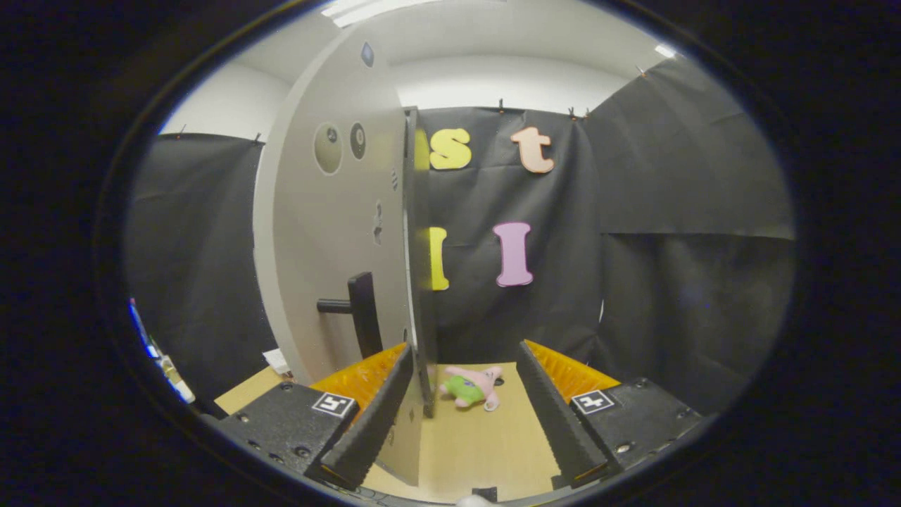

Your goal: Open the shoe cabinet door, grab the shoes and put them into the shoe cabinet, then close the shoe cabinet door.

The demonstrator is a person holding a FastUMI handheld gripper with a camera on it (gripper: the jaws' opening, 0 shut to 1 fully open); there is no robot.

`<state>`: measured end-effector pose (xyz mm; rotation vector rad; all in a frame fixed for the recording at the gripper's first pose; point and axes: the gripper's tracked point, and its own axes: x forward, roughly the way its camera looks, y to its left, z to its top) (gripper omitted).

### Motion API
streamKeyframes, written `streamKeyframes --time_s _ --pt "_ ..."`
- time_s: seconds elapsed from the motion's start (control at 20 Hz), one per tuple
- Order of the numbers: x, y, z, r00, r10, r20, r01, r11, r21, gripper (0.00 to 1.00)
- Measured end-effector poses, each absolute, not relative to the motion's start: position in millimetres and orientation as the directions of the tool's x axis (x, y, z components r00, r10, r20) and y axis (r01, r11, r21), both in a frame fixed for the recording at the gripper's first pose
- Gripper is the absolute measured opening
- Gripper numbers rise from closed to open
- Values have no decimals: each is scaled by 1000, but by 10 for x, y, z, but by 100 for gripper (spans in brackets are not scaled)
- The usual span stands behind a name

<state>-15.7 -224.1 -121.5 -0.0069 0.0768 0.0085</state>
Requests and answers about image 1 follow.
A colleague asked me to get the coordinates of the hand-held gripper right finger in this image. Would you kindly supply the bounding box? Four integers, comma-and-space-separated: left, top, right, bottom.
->
516, 339, 706, 490

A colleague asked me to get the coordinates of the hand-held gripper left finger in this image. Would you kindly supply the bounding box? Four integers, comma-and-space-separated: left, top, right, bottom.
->
210, 342, 416, 492

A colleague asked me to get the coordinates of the dark grey shoe cabinet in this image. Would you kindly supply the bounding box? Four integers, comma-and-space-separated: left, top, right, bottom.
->
405, 106, 441, 420

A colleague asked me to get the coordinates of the light grey shoe cabinet door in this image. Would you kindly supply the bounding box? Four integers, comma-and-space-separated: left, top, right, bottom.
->
253, 28, 424, 488

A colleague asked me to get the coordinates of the pink and green plush toy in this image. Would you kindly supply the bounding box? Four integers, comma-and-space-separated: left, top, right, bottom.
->
439, 364, 505, 413

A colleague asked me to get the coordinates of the black backdrop cloth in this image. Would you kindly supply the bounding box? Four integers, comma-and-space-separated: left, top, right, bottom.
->
125, 58, 796, 416

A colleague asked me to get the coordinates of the white device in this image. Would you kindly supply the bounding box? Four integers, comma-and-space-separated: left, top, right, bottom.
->
156, 354, 196, 404

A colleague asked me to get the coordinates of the long ceiling light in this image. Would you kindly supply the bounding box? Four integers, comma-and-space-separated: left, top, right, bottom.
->
320, 0, 439, 28

